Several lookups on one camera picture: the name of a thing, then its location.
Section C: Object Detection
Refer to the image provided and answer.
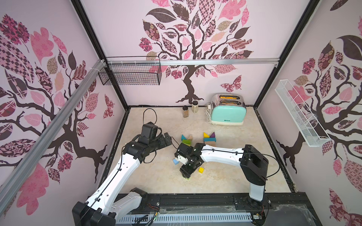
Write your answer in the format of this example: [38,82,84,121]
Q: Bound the black wire basket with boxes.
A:
[98,56,162,86]

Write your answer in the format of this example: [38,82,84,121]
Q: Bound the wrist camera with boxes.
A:
[140,122,162,140]
[174,143,196,165]

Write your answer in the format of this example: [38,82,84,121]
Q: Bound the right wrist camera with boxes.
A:
[174,143,196,165]

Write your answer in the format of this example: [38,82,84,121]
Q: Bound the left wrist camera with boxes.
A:
[140,122,162,140]

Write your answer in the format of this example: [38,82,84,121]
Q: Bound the aluminium frame bar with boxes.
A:
[1,59,106,215]
[107,58,280,66]

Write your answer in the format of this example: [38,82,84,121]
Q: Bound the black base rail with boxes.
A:
[127,193,321,226]

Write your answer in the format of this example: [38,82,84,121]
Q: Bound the mint green toaster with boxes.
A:
[211,93,247,126]

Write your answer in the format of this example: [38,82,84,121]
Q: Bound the white wire shelf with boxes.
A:
[275,80,332,147]

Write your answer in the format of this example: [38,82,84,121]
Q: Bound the long teal rectangle block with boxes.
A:
[204,137,216,142]

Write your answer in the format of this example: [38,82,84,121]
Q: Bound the white slotted cable duct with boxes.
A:
[116,213,253,226]

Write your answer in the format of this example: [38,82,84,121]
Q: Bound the white toaster power cord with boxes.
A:
[205,103,213,124]

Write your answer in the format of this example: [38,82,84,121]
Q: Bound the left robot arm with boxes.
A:
[72,133,172,226]

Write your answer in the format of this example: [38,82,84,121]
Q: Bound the aluminium frame bar rear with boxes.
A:
[107,58,280,66]

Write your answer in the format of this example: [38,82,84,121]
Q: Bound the plain wood rectangle block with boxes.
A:
[205,141,216,147]

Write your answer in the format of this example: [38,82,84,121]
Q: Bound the pale spice jar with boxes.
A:
[191,100,199,113]

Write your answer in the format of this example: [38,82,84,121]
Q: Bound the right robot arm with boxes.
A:
[174,143,269,210]

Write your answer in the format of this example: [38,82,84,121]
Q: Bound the aluminium frame bar left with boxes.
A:
[1,59,106,215]

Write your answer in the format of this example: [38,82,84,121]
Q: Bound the brown spice jar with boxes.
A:
[183,105,189,118]

